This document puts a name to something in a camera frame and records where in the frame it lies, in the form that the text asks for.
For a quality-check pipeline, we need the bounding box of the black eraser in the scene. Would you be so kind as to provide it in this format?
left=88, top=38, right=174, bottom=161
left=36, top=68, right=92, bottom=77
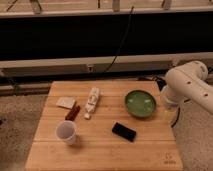
left=112, top=123, right=136, bottom=142

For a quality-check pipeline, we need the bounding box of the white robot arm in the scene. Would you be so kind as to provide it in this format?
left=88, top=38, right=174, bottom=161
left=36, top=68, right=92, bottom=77
left=161, top=61, right=213, bottom=124

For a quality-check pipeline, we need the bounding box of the green bowl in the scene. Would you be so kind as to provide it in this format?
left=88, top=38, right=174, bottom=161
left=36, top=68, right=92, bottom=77
left=124, top=90, right=157, bottom=118

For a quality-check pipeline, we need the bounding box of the white tube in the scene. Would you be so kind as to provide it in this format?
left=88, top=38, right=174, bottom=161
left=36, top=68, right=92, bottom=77
left=84, top=87, right=100, bottom=120

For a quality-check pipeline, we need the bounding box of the brown chocolate bar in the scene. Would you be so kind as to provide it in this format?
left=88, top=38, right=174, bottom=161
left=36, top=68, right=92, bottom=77
left=65, top=106, right=80, bottom=121

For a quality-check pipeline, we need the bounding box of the beige small box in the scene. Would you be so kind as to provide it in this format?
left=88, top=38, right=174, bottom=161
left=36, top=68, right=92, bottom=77
left=56, top=97, right=76, bottom=109

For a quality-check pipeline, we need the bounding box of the white shelf rail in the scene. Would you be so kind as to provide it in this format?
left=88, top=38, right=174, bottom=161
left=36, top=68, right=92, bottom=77
left=0, top=52, right=213, bottom=77

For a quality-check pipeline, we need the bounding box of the black hanging cable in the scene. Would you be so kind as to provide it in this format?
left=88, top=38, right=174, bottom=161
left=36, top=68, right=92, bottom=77
left=104, top=5, right=135, bottom=73

